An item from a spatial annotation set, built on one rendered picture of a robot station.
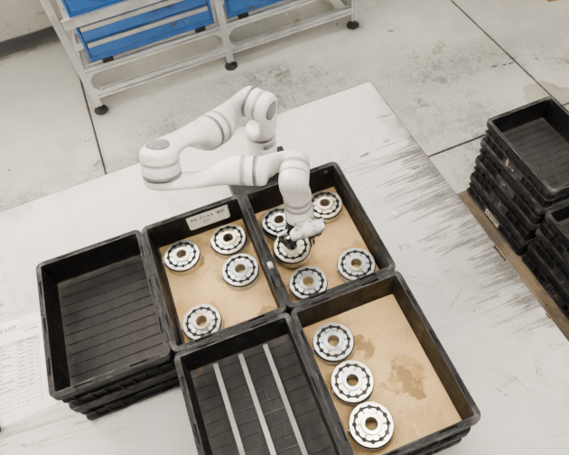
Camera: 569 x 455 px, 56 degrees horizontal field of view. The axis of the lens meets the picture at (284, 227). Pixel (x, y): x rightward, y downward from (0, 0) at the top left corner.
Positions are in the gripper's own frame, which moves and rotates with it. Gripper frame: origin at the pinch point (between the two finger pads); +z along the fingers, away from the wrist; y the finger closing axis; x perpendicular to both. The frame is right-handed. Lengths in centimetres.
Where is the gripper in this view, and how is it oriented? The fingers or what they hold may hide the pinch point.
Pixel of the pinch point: (303, 244)
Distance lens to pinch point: 148.4
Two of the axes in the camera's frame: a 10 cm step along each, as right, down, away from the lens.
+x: 3.3, 7.7, -5.5
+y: -9.4, 3.2, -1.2
